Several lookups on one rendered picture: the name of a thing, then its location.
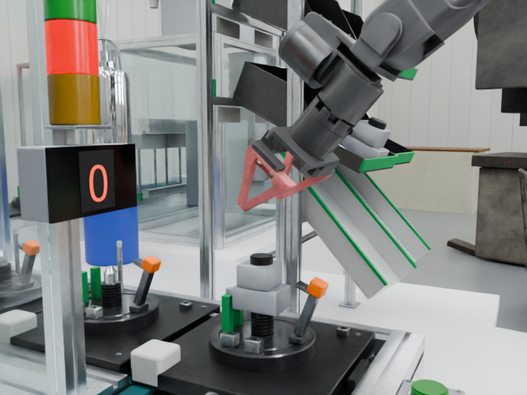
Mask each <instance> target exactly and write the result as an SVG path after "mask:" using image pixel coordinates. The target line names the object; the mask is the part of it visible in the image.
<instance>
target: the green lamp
mask: <svg viewBox="0 0 527 395"><path fill-rule="evenodd" d="M43 13H44V21H45V22H46V21H50V20H78V21H84V22H89V23H92V24H95V25H97V11H96V0H43Z"/></svg>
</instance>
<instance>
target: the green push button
mask: <svg viewBox="0 0 527 395"><path fill-rule="evenodd" d="M411 395H449V390H448V389H447V387H446V386H444V385H443V384H442V383H440V382H437V381H434V380H430V379H420V380H417V381H415V382H414V383H412V385H411Z"/></svg>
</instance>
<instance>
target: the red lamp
mask: <svg viewBox="0 0 527 395"><path fill-rule="evenodd" d="M44 28H45V58H46V72H47V74H91V75H96V76H98V75H99V74H100V71H99V51H98V31H97V26H96V25H95V24H92V23H89V22H84V21H78V20H50V21H46V22H45V23H44Z"/></svg>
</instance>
